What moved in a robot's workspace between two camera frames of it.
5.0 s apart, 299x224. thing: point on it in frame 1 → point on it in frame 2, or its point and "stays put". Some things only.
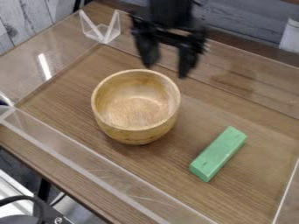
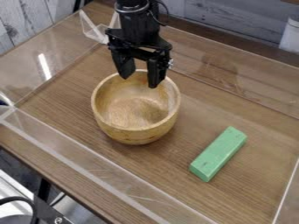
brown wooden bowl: (135, 101) stays put
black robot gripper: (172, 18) → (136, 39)
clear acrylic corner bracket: (101, 33) stays put
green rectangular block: (213, 158) stays put
